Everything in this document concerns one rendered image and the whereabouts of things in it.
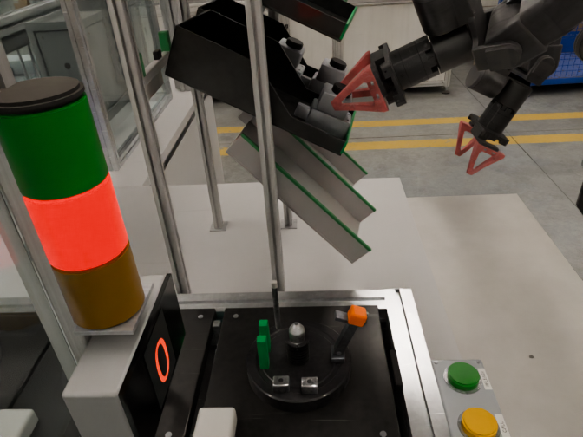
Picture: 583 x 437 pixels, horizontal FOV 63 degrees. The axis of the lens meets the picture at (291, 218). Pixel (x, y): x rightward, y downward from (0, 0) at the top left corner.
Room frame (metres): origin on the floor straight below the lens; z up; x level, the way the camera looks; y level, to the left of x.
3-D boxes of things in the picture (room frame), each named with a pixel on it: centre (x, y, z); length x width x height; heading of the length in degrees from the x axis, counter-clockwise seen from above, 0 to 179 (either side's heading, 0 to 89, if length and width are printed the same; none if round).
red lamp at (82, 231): (0.26, 0.13, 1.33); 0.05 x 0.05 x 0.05
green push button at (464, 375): (0.41, -0.21, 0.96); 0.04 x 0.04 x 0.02
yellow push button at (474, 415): (0.34, -0.21, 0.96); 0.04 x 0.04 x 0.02
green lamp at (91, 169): (0.26, 0.13, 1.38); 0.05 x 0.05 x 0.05
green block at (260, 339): (0.43, 0.05, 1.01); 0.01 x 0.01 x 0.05; 86
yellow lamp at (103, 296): (0.26, 0.13, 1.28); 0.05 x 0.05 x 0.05
